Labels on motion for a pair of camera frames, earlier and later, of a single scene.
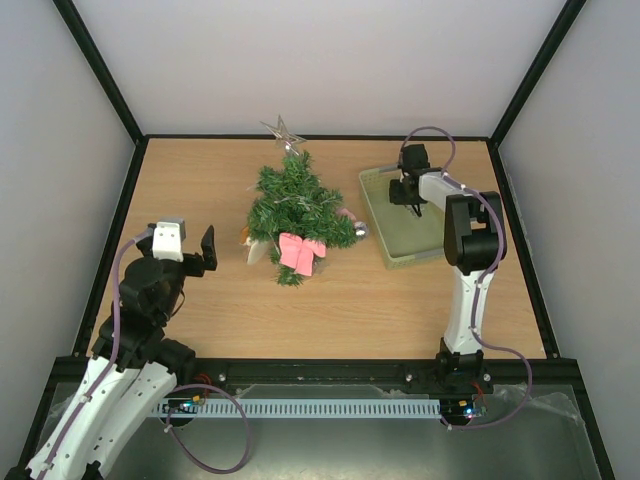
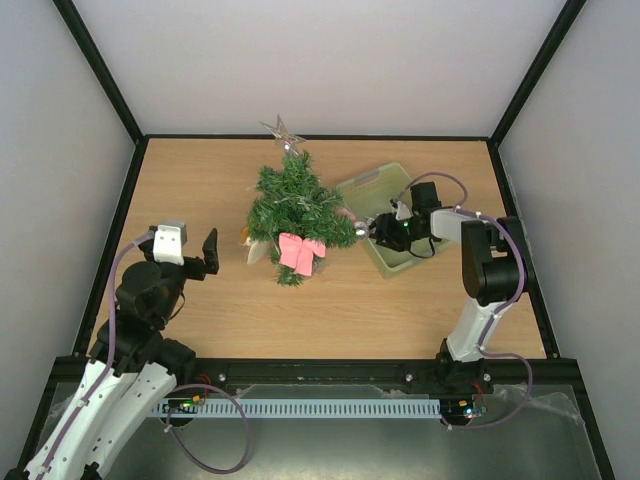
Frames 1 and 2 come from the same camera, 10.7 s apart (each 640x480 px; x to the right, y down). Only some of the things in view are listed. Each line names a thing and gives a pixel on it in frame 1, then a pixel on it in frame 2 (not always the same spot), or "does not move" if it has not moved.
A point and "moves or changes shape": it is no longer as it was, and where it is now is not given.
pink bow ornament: [299, 254] does not move
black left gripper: [198, 267] does not move
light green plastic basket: [400, 235] moves or changes shape
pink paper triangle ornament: [345, 211] does not move
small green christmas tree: [292, 199] does not move
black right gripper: [409, 193] -> [380, 229]
